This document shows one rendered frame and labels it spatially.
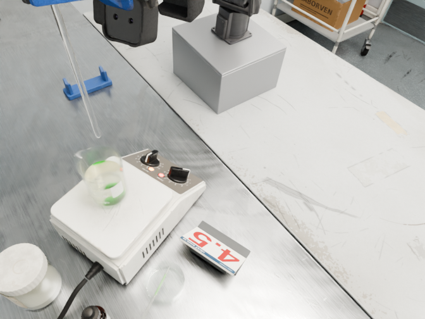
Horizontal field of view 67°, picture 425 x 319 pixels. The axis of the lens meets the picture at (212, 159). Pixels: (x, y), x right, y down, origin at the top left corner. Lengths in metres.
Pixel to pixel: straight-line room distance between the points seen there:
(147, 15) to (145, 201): 0.23
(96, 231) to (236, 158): 0.29
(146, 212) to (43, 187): 0.23
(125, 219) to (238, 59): 0.39
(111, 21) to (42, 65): 0.52
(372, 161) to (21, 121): 0.69
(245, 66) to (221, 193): 0.26
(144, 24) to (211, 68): 0.31
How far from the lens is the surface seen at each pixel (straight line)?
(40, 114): 0.74
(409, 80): 2.84
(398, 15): 3.43
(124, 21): 0.36
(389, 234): 0.61
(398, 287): 0.57
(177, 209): 0.47
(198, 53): 0.67
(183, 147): 0.62
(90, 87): 0.76
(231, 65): 0.64
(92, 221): 0.44
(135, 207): 0.44
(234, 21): 0.69
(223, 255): 0.48
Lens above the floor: 1.36
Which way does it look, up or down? 51 degrees down
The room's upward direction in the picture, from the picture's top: 6 degrees clockwise
